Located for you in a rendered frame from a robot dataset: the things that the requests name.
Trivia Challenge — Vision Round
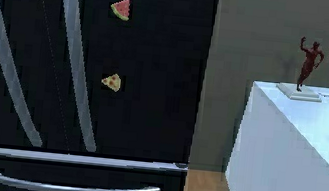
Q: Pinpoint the pizza slice magnet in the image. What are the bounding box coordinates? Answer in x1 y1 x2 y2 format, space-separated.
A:
100 71 122 93

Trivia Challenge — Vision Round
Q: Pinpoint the black fridge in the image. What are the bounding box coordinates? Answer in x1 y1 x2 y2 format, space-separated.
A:
0 0 221 191

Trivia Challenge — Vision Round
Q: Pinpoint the watermelon slice magnet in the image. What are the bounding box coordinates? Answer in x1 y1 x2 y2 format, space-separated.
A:
109 0 132 22

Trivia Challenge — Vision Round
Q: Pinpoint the white kitchen counter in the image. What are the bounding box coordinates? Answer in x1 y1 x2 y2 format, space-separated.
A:
224 77 329 191

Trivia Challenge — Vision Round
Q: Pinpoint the dark red figure statue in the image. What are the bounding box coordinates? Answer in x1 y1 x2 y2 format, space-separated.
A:
275 33 329 104

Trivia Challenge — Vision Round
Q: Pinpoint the long silver fridge door handle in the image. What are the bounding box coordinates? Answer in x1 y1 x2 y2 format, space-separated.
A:
0 0 57 148
44 0 111 153

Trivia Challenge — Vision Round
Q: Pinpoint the silver fridge drawer handle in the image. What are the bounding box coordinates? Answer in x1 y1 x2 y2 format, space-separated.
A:
0 171 162 191

